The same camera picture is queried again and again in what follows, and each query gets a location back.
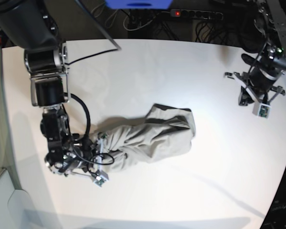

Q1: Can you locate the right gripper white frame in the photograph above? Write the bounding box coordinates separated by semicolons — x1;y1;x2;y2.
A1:
64;134;115;179

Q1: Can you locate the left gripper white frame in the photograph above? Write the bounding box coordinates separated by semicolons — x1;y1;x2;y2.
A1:
224;72;286;106

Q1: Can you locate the grey t-shirt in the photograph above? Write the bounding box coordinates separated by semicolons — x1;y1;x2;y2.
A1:
89;104;196;173

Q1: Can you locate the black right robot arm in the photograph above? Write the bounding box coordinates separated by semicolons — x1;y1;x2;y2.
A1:
0;0;108;183

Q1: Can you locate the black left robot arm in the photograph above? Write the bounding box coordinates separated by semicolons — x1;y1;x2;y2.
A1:
224;0;286;106

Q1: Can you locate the blue box at top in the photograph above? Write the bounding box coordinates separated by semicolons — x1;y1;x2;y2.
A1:
105;0;172;10

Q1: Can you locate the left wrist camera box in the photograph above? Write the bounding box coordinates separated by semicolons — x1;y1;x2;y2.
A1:
253;102;271;118

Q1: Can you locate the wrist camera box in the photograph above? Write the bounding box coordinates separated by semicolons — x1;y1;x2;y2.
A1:
253;102;271;118
92;172;109;187

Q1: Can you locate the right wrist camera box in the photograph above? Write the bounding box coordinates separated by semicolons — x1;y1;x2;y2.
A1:
92;172;109;187

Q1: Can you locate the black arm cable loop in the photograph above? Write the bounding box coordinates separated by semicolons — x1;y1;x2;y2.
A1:
67;93;91;144

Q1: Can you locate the black power strip red switch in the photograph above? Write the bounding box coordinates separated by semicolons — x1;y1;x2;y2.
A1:
170;9;223;21

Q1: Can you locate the white cable on floor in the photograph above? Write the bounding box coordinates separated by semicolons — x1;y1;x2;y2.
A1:
122;14;155;31

